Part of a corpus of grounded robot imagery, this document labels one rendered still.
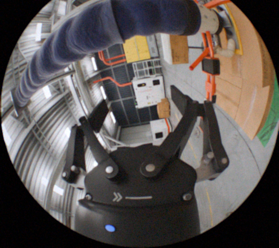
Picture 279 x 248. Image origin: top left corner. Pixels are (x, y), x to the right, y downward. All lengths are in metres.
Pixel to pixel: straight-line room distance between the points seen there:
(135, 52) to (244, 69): 7.37
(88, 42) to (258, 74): 0.78
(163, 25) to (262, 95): 0.98
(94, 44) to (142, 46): 7.35
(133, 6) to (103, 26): 0.11
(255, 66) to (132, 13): 0.63
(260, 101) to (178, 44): 1.55
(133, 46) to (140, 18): 7.37
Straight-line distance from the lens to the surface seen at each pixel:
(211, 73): 0.49
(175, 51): 1.88
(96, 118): 0.16
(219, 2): 0.44
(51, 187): 1.98
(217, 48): 0.52
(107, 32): 0.35
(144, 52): 7.67
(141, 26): 0.35
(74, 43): 0.37
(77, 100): 2.46
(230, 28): 0.54
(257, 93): 1.10
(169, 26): 0.37
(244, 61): 0.70
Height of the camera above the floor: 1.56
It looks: 5 degrees up
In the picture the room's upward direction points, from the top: 101 degrees counter-clockwise
